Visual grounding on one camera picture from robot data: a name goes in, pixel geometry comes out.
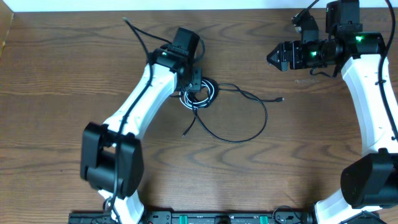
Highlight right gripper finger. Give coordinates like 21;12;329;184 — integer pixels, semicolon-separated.
267;43;284;61
269;59;288;72

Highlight white cable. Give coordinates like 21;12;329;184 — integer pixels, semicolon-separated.
179;80;215;110

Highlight thin black USB cable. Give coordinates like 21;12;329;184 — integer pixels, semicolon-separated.
182;82;285;144

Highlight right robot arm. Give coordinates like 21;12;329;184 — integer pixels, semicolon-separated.
266;0;397;223

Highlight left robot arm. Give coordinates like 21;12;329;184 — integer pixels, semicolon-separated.
80;27;201;223

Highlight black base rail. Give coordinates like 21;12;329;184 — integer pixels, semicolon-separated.
67;211;386;224

